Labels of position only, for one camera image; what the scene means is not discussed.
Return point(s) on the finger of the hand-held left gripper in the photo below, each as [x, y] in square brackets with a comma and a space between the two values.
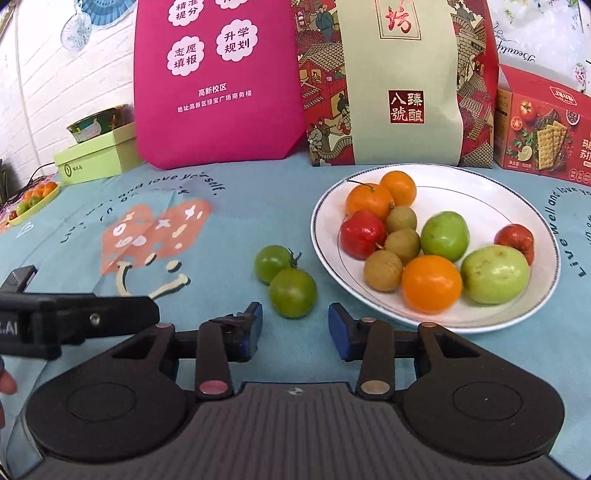
[21, 279]
[111, 316]

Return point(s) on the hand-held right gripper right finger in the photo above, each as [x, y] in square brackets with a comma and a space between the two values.
[339, 334]

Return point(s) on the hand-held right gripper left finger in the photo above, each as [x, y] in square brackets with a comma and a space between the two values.
[251, 334]

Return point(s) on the green cherry tomato with stem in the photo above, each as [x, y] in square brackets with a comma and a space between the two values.
[272, 263]

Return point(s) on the brown longan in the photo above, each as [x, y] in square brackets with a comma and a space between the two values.
[402, 247]
[401, 219]
[383, 271]

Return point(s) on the glossy red small apple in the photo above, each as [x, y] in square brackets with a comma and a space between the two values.
[362, 234]

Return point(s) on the orange mandarin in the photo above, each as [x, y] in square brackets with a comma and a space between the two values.
[369, 201]
[431, 285]
[399, 187]

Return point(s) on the small green jujube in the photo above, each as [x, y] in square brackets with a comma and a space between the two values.
[445, 236]

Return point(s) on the large green jujube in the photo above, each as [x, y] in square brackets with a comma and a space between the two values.
[495, 276]

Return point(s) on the wrinkled red small apple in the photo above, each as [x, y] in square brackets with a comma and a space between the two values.
[515, 241]

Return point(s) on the white plate with blue rim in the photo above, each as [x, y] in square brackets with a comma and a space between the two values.
[498, 203]

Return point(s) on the person's left hand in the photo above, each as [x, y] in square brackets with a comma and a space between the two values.
[7, 383]

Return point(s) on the yellow tray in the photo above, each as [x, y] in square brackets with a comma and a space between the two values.
[39, 205]

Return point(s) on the teal printed tablecloth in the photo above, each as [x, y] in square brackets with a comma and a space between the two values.
[207, 240]

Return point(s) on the light green box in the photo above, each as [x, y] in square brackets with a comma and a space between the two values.
[97, 159]

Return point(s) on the green patterned bowl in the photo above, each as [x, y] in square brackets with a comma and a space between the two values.
[99, 123]

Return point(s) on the pink tote bag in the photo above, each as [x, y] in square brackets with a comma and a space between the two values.
[217, 92]

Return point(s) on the red and beige paper bag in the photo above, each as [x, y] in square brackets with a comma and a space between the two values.
[401, 83]

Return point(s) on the blue paper fan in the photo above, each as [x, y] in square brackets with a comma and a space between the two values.
[108, 11]

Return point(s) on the red cracker box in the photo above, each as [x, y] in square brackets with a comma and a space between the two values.
[545, 134]

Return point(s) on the white floral bag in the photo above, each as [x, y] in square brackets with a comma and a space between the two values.
[540, 32]

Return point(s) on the round translucent wall ornament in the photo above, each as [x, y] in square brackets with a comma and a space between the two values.
[77, 30]

